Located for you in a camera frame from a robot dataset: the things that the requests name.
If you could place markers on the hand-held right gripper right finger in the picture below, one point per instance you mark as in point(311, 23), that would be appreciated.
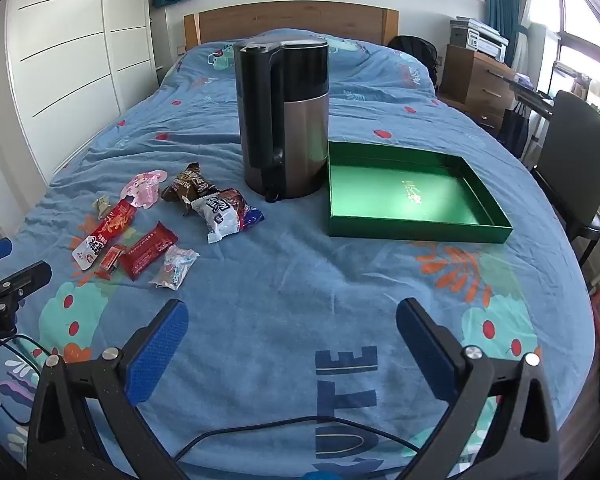
point(425, 355)

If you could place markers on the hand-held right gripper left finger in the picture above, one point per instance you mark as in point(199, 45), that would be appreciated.
point(154, 355)

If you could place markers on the small red candy packet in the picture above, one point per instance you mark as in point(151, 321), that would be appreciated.
point(110, 257)

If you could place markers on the transparent snack packet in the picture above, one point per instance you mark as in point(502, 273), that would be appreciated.
point(174, 267)

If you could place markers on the long red and white snack packet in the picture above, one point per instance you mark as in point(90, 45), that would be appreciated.
point(109, 230)

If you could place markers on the small green candy wrapper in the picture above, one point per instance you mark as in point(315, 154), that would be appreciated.
point(102, 206)

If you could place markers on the dark red snack packet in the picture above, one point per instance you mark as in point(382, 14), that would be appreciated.
point(147, 250)

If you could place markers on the pink snack packet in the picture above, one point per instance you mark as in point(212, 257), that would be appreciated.
point(142, 187)

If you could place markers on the green cardboard tray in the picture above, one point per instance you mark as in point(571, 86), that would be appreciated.
point(405, 195)

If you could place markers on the brown chocolate snack packet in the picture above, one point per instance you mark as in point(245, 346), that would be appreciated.
point(189, 185)

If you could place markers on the white wardrobe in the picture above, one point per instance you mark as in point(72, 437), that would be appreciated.
point(69, 60)

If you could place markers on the dark shopping bag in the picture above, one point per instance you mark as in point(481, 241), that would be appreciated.
point(515, 130)

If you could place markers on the black office chair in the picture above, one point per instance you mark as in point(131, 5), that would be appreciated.
point(570, 160)

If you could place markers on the black and bronze electric kettle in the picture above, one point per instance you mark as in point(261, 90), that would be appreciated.
point(300, 135)

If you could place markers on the wooden drawer cabinet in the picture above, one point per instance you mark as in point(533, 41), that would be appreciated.
point(472, 77)

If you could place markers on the black desk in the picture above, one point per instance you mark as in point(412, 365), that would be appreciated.
point(530, 92)

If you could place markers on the black backpack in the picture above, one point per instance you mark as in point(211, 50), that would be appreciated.
point(415, 47)

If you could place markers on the white printer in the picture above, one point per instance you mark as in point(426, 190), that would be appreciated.
point(480, 37)

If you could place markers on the long teal curtain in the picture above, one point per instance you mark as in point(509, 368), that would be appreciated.
point(502, 0)

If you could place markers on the wooden headboard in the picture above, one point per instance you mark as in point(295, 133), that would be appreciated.
point(290, 17)

